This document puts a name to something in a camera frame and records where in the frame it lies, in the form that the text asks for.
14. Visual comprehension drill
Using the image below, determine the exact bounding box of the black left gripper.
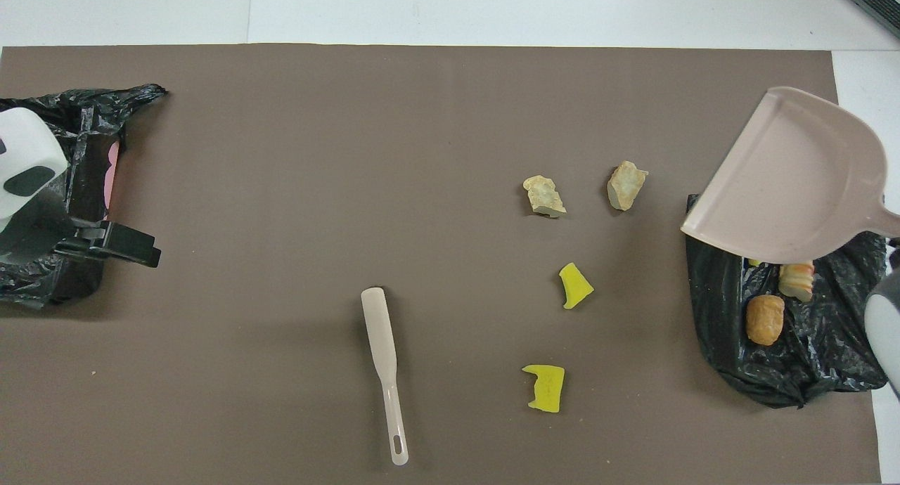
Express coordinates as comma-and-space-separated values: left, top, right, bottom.
55, 216, 161, 268

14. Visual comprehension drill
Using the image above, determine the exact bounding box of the beige hand brush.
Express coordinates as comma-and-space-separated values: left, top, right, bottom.
361, 287, 410, 467

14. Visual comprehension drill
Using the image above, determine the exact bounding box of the notched yellow sponge piece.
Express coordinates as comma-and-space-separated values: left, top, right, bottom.
521, 364, 565, 411

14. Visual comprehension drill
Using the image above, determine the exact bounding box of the small yellow sponge piece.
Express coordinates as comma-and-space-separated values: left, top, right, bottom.
559, 262, 595, 310

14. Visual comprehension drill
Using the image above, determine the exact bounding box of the beige rough foam chunk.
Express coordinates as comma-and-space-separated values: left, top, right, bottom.
607, 160, 649, 212
522, 175, 567, 219

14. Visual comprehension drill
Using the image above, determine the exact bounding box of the brown toy bread roll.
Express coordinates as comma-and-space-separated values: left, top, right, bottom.
745, 294, 785, 347

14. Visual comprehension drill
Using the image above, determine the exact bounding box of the beige plastic dustpan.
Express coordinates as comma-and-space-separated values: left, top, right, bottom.
680, 86, 900, 264

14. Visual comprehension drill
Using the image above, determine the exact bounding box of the pink bin with black bag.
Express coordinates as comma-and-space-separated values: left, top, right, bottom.
0, 84, 168, 310

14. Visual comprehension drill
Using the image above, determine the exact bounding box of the black bag lined bin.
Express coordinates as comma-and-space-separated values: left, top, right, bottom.
684, 193, 890, 409

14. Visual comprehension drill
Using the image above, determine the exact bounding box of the brown table mat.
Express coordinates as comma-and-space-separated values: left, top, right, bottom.
0, 44, 882, 485

